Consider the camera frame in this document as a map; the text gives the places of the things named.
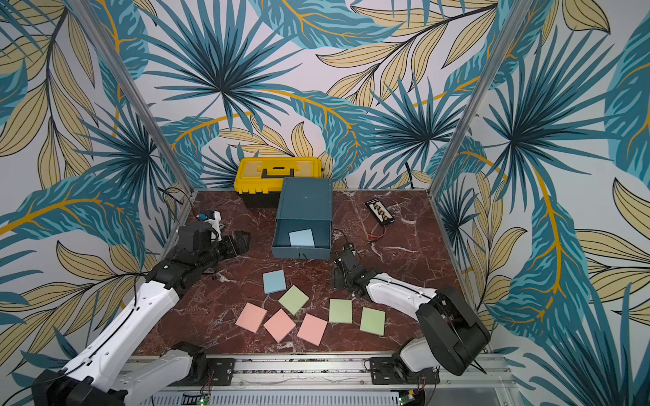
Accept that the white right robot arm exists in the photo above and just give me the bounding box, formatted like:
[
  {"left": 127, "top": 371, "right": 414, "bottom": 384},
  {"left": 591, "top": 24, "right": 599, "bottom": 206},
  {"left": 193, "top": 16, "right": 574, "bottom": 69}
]
[{"left": 332, "top": 244, "right": 491, "bottom": 384}]

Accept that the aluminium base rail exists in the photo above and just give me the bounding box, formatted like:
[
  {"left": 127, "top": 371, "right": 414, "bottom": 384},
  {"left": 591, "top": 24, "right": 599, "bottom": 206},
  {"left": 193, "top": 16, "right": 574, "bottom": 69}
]
[{"left": 142, "top": 352, "right": 523, "bottom": 405}]

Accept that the teal top drawer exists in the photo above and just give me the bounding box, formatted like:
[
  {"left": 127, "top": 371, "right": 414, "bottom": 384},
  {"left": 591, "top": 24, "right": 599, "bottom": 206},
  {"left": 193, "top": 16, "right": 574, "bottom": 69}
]
[{"left": 272, "top": 219, "right": 332, "bottom": 261}]

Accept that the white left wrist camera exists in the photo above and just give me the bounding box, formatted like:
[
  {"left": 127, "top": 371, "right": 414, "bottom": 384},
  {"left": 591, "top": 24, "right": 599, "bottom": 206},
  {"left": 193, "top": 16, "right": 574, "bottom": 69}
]
[{"left": 196, "top": 211, "right": 222, "bottom": 241}]

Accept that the pink sticky note pad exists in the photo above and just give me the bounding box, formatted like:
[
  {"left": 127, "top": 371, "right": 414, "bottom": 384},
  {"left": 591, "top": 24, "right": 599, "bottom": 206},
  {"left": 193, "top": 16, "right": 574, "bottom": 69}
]
[
  {"left": 263, "top": 309, "right": 296, "bottom": 343},
  {"left": 235, "top": 303, "right": 267, "bottom": 333},
  {"left": 297, "top": 314, "right": 328, "bottom": 346}
]

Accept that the aluminium corner post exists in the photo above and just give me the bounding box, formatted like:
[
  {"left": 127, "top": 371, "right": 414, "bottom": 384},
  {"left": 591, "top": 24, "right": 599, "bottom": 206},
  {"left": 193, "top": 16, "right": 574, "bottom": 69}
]
[
  {"left": 428, "top": 0, "right": 533, "bottom": 200},
  {"left": 69, "top": 0, "right": 194, "bottom": 195}
]

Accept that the blue sticky note pad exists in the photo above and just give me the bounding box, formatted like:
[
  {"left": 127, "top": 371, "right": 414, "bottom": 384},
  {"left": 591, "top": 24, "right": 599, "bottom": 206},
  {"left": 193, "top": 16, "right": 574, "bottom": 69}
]
[
  {"left": 262, "top": 270, "right": 286, "bottom": 294},
  {"left": 289, "top": 228, "right": 316, "bottom": 248}
]

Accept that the teal drawer cabinet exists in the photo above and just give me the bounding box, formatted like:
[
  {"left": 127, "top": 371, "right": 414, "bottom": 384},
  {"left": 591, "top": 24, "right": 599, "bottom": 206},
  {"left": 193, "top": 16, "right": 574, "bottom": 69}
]
[{"left": 276, "top": 178, "right": 333, "bottom": 222}]

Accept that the black battery holder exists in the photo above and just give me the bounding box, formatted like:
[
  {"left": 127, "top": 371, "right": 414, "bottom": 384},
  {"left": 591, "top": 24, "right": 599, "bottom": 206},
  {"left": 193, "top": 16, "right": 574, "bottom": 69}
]
[{"left": 366, "top": 198, "right": 395, "bottom": 226}]

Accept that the yellow black toolbox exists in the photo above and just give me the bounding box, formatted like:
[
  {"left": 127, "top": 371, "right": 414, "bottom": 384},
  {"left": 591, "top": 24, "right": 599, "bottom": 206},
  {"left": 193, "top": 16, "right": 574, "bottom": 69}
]
[{"left": 234, "top": 157, "right": 323, "bottom": 209}]

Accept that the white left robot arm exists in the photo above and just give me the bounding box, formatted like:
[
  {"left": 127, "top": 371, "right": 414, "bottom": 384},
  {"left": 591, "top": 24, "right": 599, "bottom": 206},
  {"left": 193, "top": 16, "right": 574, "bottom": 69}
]
[{"left": 30, "top": 221, "right": 251, "bottom": 405}]

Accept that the green sticky note pad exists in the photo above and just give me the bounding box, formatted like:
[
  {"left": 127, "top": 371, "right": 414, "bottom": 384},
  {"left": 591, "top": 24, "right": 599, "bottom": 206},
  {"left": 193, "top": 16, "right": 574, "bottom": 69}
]
[
  {"left": 279, "top": 286, "right": 309, "bottom": 316},
  {"left": 360, "top": 307, "right": 386, "bottom": 336},
  {"left": 328, "top": 299, "right": 353, "bottom": 324}
]

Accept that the right aluminium corner post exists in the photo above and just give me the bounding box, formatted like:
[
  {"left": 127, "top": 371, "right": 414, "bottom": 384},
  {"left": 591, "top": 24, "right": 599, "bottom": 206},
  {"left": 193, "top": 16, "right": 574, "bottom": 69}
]
[{"left": 428, "top": 0, "right": 533, "bottom": 200}]

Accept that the left aluminium corner post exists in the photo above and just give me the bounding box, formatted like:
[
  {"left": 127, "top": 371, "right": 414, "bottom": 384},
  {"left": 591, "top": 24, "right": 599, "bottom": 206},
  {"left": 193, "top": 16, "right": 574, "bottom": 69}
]
[{"left": 69, "top": 0, "right": 194, "bottom": 195}]

